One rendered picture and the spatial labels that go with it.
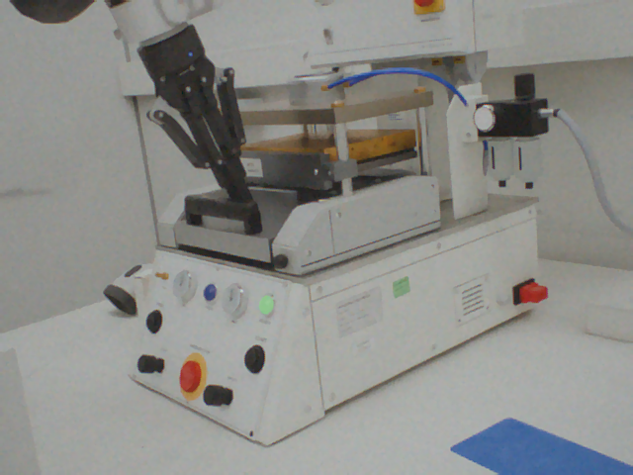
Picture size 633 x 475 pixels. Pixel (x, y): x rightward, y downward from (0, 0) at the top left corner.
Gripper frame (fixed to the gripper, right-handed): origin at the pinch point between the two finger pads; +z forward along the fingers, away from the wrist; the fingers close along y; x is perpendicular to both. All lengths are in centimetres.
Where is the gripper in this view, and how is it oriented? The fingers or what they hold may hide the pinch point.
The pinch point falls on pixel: (234, 182)
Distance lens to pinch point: 101.9
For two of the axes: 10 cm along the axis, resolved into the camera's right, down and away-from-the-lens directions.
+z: 3.6, 8.3, 4.2
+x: 6.4, 1.1, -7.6
